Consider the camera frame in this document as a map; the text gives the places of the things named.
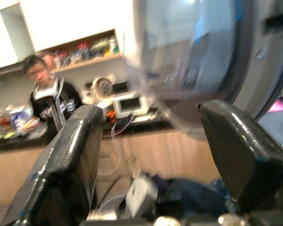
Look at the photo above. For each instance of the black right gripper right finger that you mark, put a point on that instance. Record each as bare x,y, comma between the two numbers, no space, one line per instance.
245,150

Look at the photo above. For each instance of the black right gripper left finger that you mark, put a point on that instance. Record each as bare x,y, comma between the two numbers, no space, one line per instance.
61,150

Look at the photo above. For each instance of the dark blue clothes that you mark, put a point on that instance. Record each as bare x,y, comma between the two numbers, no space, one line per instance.
191,193

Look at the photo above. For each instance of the white washing machine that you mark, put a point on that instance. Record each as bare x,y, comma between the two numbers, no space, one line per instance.
268,61

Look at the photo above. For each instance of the washing machine glass door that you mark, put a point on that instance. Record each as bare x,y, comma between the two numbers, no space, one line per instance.
191,58

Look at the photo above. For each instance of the person in black jacket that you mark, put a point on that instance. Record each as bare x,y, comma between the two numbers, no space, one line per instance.
53,99

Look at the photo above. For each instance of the blue white carton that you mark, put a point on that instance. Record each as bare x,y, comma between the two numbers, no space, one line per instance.
17,117

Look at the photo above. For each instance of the pink cloth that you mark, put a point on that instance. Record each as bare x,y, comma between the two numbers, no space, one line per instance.
277,106

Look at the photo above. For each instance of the orange black tool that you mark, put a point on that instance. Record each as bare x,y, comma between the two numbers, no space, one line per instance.
110,116

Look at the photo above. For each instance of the white desk fan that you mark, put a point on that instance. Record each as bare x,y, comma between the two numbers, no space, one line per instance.
102,86

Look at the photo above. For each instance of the wooden base cabinet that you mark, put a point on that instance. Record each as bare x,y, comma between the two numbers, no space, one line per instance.
141,155

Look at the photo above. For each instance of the white box appliance with screen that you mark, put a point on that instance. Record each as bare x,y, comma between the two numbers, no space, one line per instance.
130,104

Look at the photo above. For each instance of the white grey box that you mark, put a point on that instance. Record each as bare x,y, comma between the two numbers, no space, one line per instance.
140,193

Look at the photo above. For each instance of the wooden wall shelf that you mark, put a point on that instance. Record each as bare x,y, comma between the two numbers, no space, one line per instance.
85,53

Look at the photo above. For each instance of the white wall cabinet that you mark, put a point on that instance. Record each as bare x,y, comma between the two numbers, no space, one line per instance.
61,21

